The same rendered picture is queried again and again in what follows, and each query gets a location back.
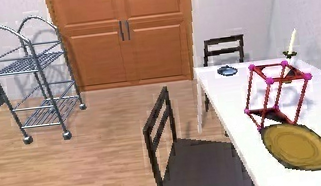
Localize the white bowl turquoise floral print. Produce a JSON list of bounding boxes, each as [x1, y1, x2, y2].
[[216, 64, 239, 78]]

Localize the orange wooden cupboard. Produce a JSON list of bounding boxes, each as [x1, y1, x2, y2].
[[42, 0, 203, 96]]

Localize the dark wooden chair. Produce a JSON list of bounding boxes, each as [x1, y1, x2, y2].
[[137, 76, 258, 186], [197, 33, 253, 113]]

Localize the grey metal trolley rack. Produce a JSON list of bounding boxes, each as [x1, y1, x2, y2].
[[0, 10, 91, 148]]

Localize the white candle on dark holder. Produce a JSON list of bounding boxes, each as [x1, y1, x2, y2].
[[279, 28, 300, 60]]

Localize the yellow plate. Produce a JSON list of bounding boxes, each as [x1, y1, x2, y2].
[[259, 118, 321, 177]]

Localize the red rod frame pink balls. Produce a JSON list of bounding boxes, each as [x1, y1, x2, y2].
[[238, 57, 318, 134]]

